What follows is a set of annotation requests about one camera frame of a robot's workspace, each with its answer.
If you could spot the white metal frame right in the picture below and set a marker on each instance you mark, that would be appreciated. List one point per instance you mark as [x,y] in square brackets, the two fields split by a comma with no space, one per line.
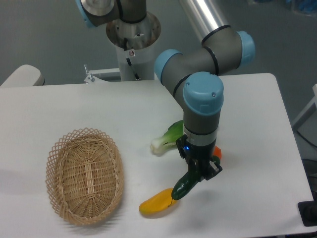
[309,109]

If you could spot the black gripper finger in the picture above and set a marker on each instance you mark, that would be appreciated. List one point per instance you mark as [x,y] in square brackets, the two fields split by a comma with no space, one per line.
[210,169]
[192,166]

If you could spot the yellow orange mango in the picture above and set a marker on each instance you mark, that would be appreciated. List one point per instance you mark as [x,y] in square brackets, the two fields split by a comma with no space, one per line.
[159,205]

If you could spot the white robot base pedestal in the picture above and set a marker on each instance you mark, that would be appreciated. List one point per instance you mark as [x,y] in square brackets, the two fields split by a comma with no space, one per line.
[135,51]

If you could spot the white chair armrest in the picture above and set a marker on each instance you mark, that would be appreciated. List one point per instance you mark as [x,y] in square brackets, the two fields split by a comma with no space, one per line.
[25,76]

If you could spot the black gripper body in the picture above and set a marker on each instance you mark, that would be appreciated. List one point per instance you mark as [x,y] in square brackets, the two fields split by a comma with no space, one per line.
[198,152]

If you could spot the black device at table edge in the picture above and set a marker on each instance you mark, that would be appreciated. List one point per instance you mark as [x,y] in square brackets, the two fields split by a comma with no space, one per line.
[308,213]

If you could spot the oval wicker basket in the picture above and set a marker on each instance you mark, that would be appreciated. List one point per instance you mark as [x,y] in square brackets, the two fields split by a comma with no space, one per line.
[84,176]

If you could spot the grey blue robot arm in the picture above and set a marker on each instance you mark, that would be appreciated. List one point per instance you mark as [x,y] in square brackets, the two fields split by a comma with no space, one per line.
[193,80]

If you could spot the blue bag top right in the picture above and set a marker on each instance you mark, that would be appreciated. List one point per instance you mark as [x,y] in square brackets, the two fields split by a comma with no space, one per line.
[305,7]

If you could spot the orange tangerine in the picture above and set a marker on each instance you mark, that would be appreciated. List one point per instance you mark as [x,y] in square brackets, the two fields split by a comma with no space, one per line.
[217,152]

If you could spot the green bok choy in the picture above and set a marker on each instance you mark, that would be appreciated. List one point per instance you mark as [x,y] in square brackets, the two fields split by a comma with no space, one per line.
[166,142]

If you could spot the dark green cucumber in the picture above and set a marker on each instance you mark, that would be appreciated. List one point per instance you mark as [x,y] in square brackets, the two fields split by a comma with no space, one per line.
[187,183]

